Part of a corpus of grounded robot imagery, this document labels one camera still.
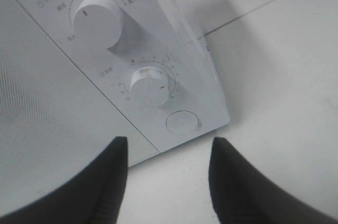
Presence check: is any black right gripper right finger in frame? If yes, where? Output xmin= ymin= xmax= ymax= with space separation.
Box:
xmin=208 ymin=137 xmax=337 ymax=223

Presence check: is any white upper power knob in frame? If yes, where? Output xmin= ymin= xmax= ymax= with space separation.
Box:
xmin=72 ymin=0 xmax=124 ymax=49

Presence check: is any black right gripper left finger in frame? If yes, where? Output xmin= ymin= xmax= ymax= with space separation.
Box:
xmin=1 ymin=136 xmax=128 ymax=223

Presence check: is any round white door release button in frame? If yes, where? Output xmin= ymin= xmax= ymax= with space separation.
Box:
xmin=166 ymin=110 xmax=199 ymax=135

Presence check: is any white lower timer knob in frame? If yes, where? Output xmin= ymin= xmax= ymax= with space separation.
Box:
xmin=129 ymin=67 xmax=170 ymax=107

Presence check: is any white microwave oven body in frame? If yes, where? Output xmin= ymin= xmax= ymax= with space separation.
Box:
xmin=0 ymin=0 xmax=231 ymax=168

